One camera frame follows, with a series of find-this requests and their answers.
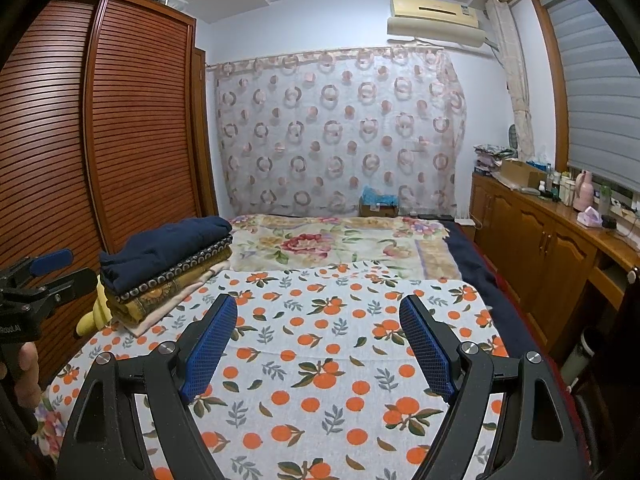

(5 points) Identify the beige tied curtain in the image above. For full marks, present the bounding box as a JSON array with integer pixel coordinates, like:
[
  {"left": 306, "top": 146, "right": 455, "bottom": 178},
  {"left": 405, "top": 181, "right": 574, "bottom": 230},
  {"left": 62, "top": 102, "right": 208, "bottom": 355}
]
[{"left": 485, "top": 0, "right": 536, "bottom": 161}]

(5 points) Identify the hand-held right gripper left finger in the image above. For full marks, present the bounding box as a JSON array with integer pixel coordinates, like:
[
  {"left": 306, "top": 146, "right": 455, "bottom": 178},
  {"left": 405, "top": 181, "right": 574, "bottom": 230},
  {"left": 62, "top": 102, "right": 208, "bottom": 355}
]
[{"left": 56, "top": 292, "right": 240, "bottom": 480}]

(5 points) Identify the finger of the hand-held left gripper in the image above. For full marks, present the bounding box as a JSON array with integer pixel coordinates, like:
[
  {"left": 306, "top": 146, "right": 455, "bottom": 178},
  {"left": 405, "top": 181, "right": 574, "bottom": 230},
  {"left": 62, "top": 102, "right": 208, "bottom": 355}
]
[
  {"left": 10, "top": 267, "right": 97, "bottom": 318},
  {"left": 0, "top": 249, "right": 74, "bottom": 288}
]

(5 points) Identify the floral blanket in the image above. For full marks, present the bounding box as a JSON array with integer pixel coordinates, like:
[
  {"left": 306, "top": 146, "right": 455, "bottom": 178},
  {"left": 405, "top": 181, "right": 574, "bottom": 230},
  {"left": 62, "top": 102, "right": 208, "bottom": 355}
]
[{"left": 227, "top": 212, "right": 463, "bottom": 281}]

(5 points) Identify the stack of folded fabrics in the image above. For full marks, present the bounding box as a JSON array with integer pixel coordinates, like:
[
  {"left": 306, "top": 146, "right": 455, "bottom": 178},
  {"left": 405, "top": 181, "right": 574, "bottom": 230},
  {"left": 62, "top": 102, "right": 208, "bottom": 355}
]
[{"left": 474, "top": 144, "right": 516, "bottom": 173}]

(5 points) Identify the open cardboard box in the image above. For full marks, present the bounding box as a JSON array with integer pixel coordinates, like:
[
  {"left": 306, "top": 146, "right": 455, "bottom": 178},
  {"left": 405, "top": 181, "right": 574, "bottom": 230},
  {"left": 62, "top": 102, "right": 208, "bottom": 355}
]
[{"left": 500, "top": 158, "right": 548, "bottom": 188}]

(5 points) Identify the grey window blind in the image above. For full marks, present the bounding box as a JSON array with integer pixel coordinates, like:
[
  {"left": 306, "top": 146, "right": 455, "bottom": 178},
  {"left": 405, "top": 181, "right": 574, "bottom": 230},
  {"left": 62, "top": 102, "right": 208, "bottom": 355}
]
[{"left": 545, "top": 0, "right": 640, "bottom": 196}]

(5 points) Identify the cream wall air conditioner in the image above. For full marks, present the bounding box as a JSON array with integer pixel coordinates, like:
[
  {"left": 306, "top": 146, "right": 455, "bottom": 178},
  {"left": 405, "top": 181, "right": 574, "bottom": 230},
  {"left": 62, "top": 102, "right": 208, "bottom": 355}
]
[{"left": 386, "top": 0, "right": 488, "bottom": 47}]

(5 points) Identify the orange fruit print bed sheet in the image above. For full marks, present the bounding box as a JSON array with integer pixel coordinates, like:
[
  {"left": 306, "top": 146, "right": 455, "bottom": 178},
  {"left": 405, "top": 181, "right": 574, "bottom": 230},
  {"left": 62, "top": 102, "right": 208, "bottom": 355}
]
[{"left": 37, "top": 262, "right": 511, "bottom": 480}]

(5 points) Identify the small cardboard box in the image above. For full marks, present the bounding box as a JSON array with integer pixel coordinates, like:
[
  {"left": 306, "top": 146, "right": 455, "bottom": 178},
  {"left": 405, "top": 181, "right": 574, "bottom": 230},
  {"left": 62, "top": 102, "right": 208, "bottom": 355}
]
[{"left": 359, "top": 197, "right": 399, "bottom": 218}]

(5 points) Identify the wooden cabinet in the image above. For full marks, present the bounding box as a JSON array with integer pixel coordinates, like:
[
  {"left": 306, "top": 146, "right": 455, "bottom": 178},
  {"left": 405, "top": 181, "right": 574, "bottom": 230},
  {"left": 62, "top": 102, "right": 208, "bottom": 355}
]
[{"left": 470, "top": 170, "right": 640, "bottom": 361}]

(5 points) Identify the ring print sheer curtain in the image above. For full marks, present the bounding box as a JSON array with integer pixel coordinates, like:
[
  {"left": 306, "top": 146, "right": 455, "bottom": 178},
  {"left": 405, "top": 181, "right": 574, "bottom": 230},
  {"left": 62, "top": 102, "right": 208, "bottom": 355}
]
[{"left": 207, "top": 45, "right": 468, "bottom": 218}]

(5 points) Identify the navy blanket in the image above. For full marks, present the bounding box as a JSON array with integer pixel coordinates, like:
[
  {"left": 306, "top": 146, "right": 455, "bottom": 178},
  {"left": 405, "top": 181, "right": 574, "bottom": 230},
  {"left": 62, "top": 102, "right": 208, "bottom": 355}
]
[{"left": 442, "top": 220, "right": 556, "bottom": 356}]

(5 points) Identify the group of white bottles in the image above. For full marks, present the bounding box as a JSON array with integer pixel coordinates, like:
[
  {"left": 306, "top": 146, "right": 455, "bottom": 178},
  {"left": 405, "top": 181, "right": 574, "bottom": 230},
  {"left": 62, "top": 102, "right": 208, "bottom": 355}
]
[{"left": 547, "top": 172, "right": 576, "bottom": 206}]

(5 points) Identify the dark ring patterned folded cloth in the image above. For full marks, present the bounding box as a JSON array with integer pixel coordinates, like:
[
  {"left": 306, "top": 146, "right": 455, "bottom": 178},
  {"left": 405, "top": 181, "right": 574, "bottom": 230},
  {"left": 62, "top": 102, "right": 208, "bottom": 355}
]
[{"left": 112, "top": 232, "right": 233, "bottom": 303}]

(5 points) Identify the wooden louvered wardrobe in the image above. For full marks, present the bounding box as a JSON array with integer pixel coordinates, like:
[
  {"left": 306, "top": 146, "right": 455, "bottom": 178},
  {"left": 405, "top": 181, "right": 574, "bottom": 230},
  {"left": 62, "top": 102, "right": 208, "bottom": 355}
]
[{"left": 0, "top": 0, "right": 218, "bottom": 386}]

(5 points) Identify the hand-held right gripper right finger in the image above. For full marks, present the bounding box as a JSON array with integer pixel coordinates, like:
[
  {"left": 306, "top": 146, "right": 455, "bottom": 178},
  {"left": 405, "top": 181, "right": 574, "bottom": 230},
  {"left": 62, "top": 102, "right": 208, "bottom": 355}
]
[{"left": 399, "top": 294, "right": 591, "bottom": 480}]

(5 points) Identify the yellow plush toy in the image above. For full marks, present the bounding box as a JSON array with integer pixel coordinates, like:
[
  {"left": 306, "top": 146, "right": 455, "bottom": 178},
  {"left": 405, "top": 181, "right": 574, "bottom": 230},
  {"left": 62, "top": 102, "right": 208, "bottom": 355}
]
[{"left": 75, "top": 277, "right": 113, "bottom": 337}]

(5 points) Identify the pink bottle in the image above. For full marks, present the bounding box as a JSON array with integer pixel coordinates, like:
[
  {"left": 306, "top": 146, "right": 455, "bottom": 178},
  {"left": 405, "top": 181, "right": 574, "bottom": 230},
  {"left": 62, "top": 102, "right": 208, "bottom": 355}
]
[{"left": 573, "top": 170, "right": 596, "bottom": 212}]

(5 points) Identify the navy printed t-shirt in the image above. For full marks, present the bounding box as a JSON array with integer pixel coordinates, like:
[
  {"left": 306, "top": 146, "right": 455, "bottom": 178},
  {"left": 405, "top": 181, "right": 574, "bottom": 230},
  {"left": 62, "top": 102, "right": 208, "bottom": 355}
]
[{"left": 99, "top": 216, "right": 234, "bottom": 293}]

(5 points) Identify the white bin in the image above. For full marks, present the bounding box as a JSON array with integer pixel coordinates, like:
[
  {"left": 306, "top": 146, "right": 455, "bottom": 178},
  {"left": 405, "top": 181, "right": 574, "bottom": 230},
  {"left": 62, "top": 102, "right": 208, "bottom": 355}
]
[{"left": 559, "top": 335, "right": 597, "bottom": 386}]

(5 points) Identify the person's left hand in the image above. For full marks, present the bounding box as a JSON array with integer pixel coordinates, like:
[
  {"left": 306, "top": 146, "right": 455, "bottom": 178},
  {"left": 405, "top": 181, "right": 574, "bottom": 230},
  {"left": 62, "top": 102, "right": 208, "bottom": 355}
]
[{"left": 14, "top": 342, "right": 42, "bottom": 413}]

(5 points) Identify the beige folded cloth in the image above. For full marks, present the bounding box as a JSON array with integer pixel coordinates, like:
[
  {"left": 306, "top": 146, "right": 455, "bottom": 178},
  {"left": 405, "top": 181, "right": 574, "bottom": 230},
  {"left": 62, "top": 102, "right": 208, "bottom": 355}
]
[{"left": 120, "top": 265, "right": 226, "bottom": 337}]

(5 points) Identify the yellow patterned folded cloth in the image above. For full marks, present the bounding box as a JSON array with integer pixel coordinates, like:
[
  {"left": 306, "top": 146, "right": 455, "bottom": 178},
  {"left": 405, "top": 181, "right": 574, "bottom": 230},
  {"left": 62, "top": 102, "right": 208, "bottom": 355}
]
[{"left": 117, "top": 245, "right": 233, "bottom": 326}]

